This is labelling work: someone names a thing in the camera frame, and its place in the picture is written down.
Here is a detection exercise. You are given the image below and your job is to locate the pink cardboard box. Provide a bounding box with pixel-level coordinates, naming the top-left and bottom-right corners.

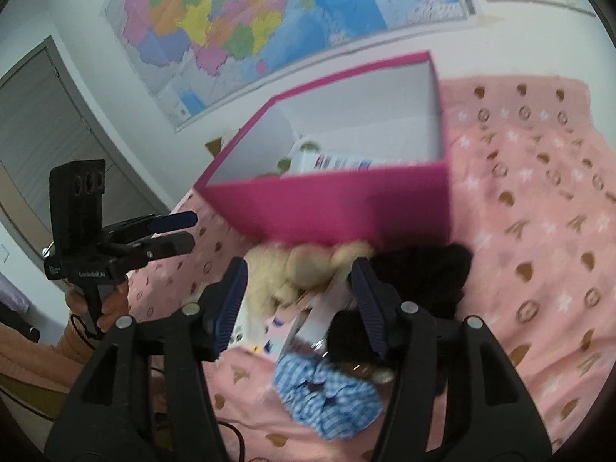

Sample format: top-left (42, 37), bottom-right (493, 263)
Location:
top-left (194, 50), bottom-right (453, 247)

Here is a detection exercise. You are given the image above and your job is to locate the black soft cloth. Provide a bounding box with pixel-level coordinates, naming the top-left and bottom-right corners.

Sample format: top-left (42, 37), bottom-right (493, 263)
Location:
top-left (326, 243), bottom-right (475, 396)

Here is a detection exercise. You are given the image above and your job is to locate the white printed packet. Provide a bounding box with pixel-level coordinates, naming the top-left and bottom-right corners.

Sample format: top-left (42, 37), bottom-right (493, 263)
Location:
top-left (293, 141), bottom-right (383, 175)

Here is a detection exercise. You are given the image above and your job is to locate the dark object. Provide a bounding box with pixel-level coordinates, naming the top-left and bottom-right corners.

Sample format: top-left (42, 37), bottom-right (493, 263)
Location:
top-left (0, 302), bottom-right (42, 343)

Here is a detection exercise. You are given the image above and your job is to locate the pink printed blanket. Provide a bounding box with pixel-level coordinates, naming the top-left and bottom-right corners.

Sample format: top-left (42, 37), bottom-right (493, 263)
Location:
top-left (126, 74), bottom-right (616, 462)

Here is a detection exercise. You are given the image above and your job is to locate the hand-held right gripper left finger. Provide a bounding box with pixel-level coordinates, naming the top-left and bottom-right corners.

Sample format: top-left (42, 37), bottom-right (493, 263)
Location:
top-left (45, 256), bottom-right (249, 462)

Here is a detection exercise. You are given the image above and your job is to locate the person's left hand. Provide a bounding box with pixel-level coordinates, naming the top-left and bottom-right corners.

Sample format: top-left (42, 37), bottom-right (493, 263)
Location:
top-left (65, 279), bottom-right (131, 334)

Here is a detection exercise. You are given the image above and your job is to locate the colourful wall map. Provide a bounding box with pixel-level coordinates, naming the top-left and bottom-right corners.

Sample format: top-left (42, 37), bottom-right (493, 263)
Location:
top-left (100, 0), bottom-right (478, 134)

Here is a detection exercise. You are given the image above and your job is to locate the person's left forearm orange sleeve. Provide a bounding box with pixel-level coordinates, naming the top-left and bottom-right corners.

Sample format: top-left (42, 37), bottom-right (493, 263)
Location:
top-left (0, 315), bottom-right (99, 392)

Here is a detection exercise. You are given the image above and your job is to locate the pink spout pouch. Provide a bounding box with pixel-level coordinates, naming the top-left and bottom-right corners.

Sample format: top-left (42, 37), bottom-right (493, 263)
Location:
top-left (236, 269), bottom-right (359, 364)

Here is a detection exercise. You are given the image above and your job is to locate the purple cloth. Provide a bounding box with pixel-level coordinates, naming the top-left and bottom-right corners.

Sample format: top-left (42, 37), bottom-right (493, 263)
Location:
top-left (0, 273), bottom-right (33, 319)

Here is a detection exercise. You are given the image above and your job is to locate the blue checked scrunchie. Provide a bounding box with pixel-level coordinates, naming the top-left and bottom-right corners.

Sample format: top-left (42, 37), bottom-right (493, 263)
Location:
top-left (272, 353), bottom-right (386, 442)

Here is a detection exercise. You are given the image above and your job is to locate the grey door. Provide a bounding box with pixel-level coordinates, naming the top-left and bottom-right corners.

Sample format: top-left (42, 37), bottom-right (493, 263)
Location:
top-left (0, 35), bottom-right (177, 270)

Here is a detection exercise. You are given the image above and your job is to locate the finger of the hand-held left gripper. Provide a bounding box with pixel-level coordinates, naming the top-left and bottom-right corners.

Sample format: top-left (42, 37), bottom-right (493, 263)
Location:
top-left (108, 232), bottom-right (196, 271)
top-left (102, 211), bottom-right (198, 242)

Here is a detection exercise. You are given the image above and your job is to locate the black cable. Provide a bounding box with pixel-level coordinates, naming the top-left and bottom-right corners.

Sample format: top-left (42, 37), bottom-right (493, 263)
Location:
top-left (216, 421), bottom-right (247, 462)

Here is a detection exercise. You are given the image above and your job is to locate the beige plush toy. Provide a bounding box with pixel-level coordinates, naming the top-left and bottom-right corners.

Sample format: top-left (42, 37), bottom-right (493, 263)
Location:
top-left (244, 241), bottom-right (377, 317)

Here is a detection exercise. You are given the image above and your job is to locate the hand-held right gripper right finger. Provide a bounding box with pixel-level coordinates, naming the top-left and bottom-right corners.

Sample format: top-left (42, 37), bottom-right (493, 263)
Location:
top-left (350, 257), bottom-right (554, 462)

